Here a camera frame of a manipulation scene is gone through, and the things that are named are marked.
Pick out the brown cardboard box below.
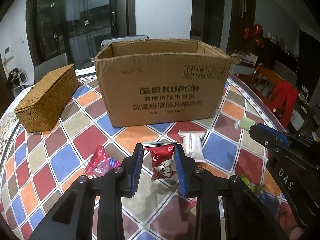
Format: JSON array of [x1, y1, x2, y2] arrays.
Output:
[[91, 39, 232, 128]]

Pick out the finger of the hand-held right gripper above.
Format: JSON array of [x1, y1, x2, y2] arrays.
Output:
[[250, 124, 288, 150], [260, 124, 292, 146]]

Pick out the pink snack packet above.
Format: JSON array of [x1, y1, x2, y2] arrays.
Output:
[[83, 144, 122, 177]]

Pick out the dark red snack packet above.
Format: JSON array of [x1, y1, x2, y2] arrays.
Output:
[[142, 141, 178, 182]]

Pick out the patterned tile table mat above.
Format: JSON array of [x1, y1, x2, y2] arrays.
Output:
[[0, 111, 17, 153]]

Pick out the brown wooden chair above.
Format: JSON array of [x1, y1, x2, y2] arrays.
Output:
[[239, 62, 298, 128]]

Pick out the red foil balloons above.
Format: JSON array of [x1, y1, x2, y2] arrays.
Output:
[[244, 24, 265, 48]]

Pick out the white low cabinet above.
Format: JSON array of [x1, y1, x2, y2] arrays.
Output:
[[228, 54, 258, 75]]

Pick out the person's right hand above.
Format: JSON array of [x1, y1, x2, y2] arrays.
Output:
[[276, 200, 309, 240]]

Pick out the dark wooden door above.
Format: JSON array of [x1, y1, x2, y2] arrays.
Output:
[[229, 0, 257, 53]]

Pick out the red cloth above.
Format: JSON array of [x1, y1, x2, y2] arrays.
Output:
[[265, 81, 299, 128]]

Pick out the green snack packet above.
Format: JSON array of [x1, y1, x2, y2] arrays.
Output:
[[239, 175, 260, 193]]

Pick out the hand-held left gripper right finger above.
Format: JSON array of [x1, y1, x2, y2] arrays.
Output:
[[174, 144, 298, 240]]

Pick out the checkered colourful tablecloth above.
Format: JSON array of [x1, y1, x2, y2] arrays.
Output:
[[0, 73, 300, 240]]

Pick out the pale green candy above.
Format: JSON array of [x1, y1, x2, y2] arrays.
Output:
[[235, 117, 255, 130]]

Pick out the glass sliding door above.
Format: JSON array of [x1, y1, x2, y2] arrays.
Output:
[[26, 0, 137, 71]]

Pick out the woven wicker lidded basket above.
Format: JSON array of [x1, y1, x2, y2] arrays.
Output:
[[14, 64, 80, 133]]

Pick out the white snack packet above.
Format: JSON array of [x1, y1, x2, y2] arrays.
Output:
[[178, 130, 208, 163]]

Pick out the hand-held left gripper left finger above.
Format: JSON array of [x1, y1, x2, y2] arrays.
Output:
[[29, 143, 144, 240]]

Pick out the white shoe rack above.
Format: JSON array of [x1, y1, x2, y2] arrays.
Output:
[[6, 67, 28, 92]]

